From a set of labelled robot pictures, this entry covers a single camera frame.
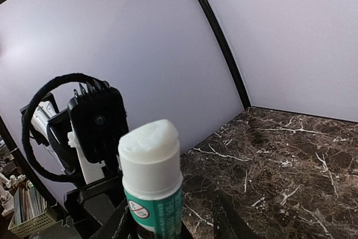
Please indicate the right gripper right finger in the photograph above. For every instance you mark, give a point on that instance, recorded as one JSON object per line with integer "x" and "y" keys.
{"x": 227, "y": 222}

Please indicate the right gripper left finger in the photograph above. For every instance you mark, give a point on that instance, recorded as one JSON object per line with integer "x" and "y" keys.
{"x": 117, "y": 227}

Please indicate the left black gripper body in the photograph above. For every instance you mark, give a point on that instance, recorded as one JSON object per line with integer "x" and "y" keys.
{"x": 90, "y": 206}

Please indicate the green white glue stick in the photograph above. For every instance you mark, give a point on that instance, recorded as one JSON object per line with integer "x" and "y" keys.
{"x": 152, "y": 178}

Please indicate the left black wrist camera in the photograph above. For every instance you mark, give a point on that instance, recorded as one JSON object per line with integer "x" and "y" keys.
{"x": 98, "y": 120}

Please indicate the right black frame post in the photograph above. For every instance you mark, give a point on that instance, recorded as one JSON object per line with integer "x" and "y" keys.
{"x": 226, "y": 52}

